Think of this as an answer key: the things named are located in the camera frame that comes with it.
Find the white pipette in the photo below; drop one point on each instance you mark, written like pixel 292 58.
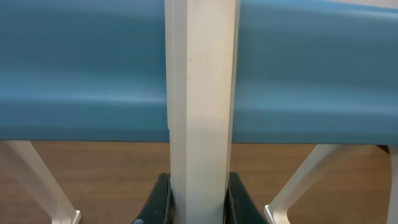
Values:
pixel 200 109

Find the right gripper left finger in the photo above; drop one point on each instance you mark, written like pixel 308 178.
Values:
pixel 157 205

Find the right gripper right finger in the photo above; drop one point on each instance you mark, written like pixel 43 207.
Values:
pixel 241 207

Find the white and blue stand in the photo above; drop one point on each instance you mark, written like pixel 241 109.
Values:
pixel 77 71

